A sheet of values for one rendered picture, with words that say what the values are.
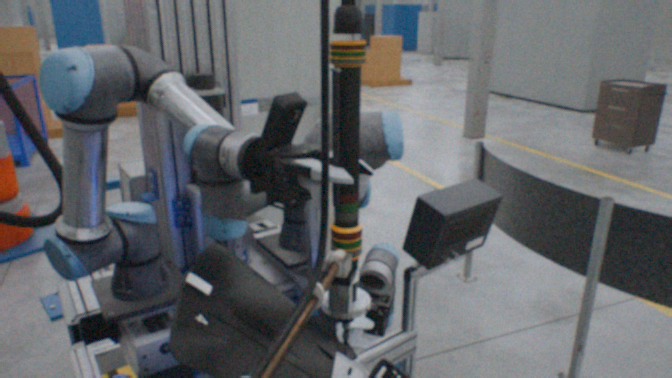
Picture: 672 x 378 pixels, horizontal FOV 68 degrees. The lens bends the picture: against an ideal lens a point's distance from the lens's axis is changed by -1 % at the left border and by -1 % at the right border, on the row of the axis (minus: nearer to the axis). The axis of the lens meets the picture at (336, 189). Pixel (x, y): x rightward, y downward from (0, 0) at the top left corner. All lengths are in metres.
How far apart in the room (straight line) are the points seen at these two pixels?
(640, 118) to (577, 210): 4.95
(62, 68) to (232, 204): 0.41
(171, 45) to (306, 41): 1.41
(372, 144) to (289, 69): 1.65
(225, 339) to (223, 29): 1.06
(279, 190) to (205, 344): 0.24
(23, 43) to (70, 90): 7.48
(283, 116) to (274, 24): 1.99
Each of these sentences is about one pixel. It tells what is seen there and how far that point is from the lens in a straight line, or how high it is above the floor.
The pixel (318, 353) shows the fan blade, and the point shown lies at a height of 1.30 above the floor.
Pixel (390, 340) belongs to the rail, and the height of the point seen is 0.86.
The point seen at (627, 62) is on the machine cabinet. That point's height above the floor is 0.90.
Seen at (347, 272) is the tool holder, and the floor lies 1.41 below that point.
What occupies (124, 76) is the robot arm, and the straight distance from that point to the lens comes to 1.08.
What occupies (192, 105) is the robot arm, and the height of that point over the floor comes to 1.55.
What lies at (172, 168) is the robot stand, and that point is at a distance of 1.50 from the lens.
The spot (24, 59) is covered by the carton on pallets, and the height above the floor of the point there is 1.14.
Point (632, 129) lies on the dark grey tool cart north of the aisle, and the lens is 7.48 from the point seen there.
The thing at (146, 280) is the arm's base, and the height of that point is 1.09.
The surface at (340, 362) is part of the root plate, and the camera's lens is 0.71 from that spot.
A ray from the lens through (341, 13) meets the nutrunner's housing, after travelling 0.61.
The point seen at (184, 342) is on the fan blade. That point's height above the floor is 1.40.
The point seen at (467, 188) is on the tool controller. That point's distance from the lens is 1.49.
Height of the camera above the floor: 1.72
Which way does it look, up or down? 19 degrees down
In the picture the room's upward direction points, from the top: straight up
